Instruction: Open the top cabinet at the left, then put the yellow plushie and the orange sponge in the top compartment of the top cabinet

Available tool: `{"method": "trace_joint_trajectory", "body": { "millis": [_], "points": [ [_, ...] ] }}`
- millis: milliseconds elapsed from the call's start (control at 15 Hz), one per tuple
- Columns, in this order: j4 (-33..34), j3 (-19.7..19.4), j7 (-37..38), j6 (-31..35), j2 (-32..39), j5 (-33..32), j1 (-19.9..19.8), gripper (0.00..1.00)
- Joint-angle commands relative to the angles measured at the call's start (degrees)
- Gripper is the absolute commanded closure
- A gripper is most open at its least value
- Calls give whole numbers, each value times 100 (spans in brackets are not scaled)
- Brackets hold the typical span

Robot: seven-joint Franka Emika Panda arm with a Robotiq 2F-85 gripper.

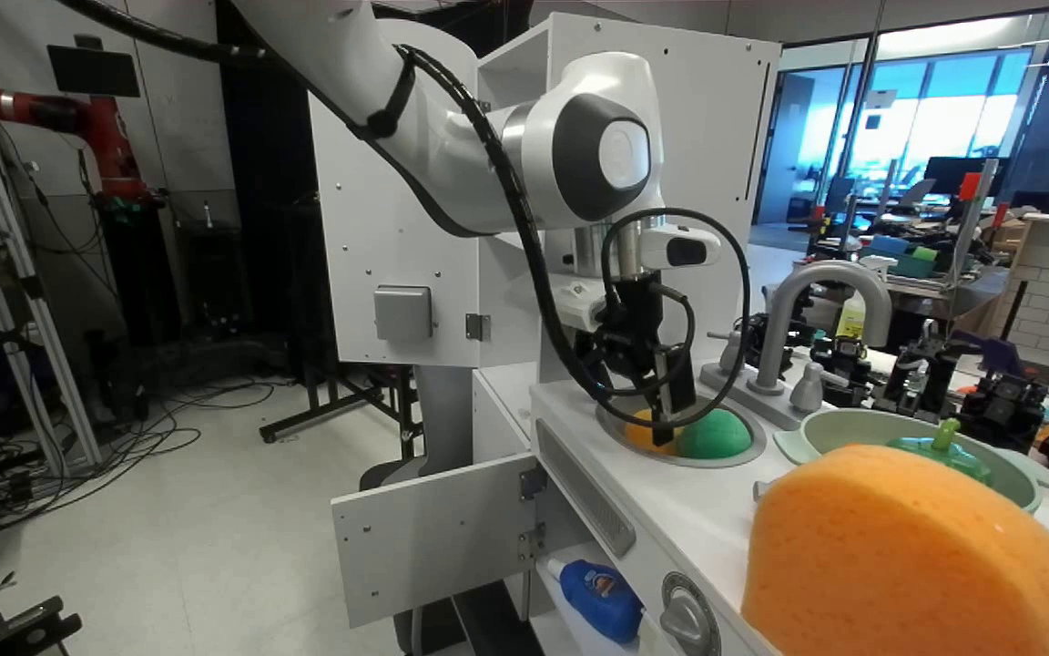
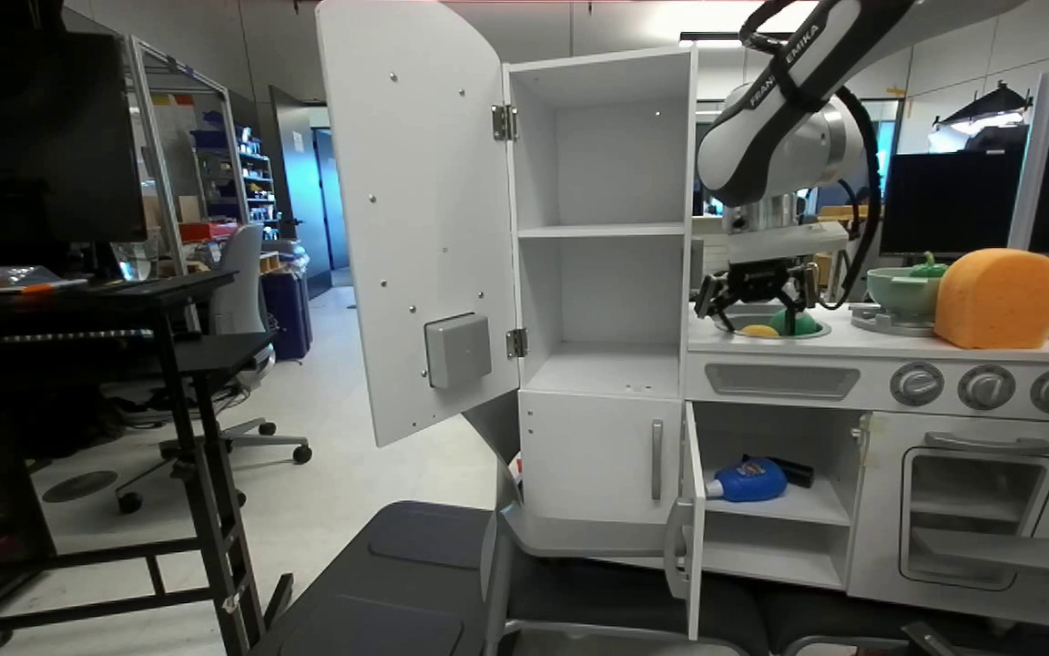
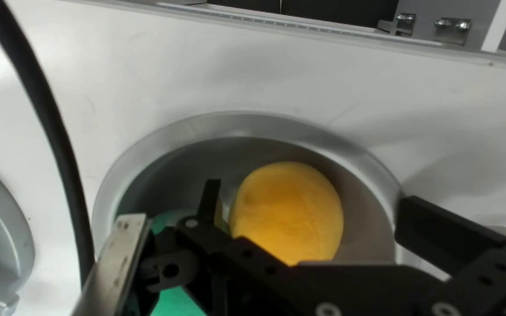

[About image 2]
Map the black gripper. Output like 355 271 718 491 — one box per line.
690 250 827 335

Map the orange plush toy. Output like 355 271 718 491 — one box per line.
932 245 1049 355

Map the white arched cabinet door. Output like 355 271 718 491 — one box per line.
314 0 525 451

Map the white small cabinet door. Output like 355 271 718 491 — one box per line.
666 402 710 646

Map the green plush ball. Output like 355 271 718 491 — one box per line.
776 305 827 340

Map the grey sink basin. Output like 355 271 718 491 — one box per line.
708 305 836 347

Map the grey burner grate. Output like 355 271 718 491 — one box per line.
850 304 955 340

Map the pale green toy pot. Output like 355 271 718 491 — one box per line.
863 250 955 327

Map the green toy bell pepper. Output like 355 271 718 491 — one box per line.
905 249 957 285

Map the white toy kitchen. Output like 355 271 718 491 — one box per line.
498 42 1049 634

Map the blue bottle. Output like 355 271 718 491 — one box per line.
705 457 796 508

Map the black computer monitor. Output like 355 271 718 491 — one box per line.
882 142 1049 259

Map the white oven door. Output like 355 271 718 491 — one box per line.
852 410 1049 628

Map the grey plastic chair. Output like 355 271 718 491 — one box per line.
462 397 529 656

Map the dark blue bin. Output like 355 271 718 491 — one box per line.
262 271 316 365

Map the grey office chair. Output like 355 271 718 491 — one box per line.
110 221 316 517

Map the white shelf rack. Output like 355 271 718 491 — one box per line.
121 33 254 278

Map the black metal desk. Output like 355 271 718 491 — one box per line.
0 271 300 656

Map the large black screen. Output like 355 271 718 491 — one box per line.
0 20 155 278

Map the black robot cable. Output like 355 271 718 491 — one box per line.
735 0 889 305

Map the white door with grey handle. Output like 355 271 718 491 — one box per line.
517 391 685 527

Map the white slanted post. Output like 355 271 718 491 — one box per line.
1010 69 1049 250

